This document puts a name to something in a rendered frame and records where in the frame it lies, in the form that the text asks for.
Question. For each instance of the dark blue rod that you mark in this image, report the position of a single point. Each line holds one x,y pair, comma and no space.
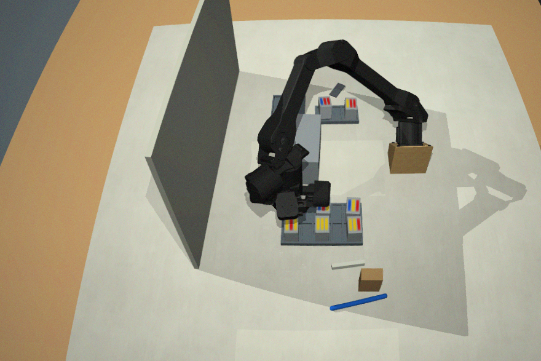
357,302

